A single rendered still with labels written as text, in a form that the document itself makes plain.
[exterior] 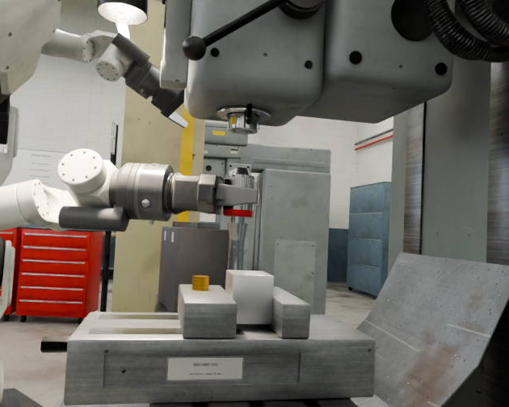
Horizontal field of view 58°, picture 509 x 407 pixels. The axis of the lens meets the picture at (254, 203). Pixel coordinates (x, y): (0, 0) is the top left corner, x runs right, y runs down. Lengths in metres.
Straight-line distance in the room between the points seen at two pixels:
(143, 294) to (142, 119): 0.90
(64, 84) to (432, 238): 9.68
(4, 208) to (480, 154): 0.73
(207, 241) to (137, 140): 1.52
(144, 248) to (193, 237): 1.45
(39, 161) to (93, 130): 1.21
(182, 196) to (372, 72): 0.32
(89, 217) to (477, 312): 0.58
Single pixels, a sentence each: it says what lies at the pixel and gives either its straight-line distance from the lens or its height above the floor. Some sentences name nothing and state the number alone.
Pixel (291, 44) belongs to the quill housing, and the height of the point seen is 1.39.
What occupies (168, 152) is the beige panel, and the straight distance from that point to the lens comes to 2.44.
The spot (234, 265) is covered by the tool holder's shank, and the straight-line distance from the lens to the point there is 0.69.
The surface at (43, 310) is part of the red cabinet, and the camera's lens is 5.41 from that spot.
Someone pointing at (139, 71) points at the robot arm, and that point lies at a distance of 1.27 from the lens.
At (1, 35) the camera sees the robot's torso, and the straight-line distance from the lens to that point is 0.96.
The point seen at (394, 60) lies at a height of 1.37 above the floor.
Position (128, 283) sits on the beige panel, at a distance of 2.44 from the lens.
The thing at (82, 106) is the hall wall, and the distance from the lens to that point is 10.10.
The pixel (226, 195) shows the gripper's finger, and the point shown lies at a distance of 0.67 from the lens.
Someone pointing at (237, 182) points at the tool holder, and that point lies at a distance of 0.68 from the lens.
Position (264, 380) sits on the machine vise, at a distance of 0.56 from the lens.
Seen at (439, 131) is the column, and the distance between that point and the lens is 0.90.
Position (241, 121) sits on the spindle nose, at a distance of 0.70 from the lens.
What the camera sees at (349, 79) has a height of 1.34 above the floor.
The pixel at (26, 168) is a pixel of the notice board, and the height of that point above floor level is 2.07.
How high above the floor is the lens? 1.13
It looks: 3 degrees up
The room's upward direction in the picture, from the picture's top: 3 degrees clockwise
